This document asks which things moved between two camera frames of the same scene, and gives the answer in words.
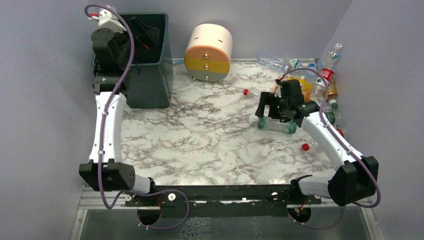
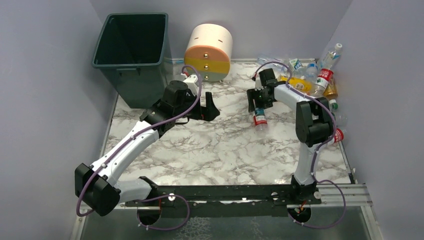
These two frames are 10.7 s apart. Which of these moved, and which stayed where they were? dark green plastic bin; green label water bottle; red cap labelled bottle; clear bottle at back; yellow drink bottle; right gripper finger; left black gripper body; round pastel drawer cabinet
Moved: right gripper finger; left black gripper body; red cap labelled bottle
Stayed: clear bottle at back; dark green plastic bin; round pastel drawer cabinet; yellow drink bottle; green label water bottle
